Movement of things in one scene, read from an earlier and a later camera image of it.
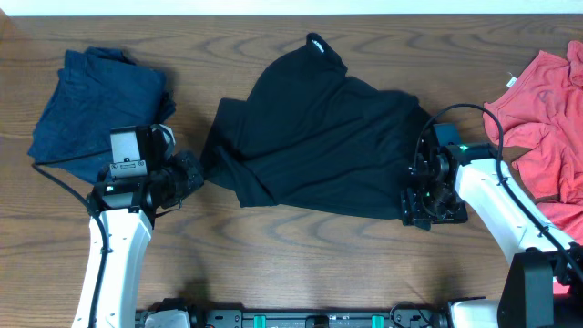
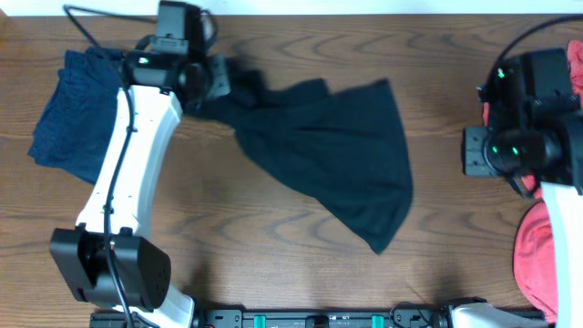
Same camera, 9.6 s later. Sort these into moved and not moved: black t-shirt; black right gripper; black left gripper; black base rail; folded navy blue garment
Moved: black right gripper; black left gripper; black t-shirt
Not moved: black base rail; folded navy blue garment
